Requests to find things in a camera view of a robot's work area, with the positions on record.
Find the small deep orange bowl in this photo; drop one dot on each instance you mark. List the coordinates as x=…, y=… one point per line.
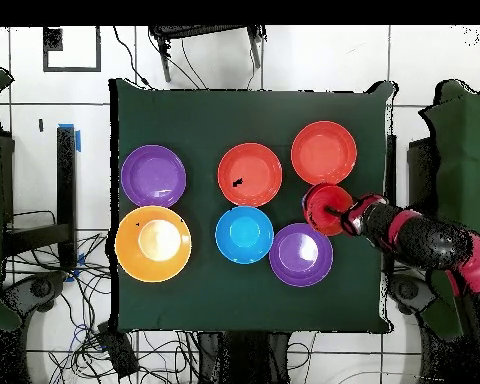
x=324, y=200

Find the wide red-orange bowl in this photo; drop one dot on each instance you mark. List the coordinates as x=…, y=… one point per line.
x=256, y=168
x=324, y=152

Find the purple plastic bowl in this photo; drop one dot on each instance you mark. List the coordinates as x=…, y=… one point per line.
x=153, y=176
x=300, y=260

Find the blue plastic bowl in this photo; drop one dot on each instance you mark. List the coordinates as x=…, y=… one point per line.
x=244, y=234

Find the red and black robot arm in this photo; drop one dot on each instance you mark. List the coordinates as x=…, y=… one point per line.
x=436, y=244

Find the dark green tablecloth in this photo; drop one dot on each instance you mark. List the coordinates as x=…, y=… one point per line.
x=224, y=116

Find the large yellow-orange bowl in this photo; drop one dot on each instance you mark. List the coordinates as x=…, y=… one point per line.
x=128, y=244

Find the black metal chair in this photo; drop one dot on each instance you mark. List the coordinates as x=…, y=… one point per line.
x=200, y=31

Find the black power brick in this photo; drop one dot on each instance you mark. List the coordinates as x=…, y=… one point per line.
x=118, y=352

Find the blue tape strip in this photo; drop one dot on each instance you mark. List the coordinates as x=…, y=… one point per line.
x=78, y=142

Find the black table frame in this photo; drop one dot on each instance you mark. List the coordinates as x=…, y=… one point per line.
x=66, y=180

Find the black square frame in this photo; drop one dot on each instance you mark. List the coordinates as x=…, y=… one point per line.
x=52, y=40

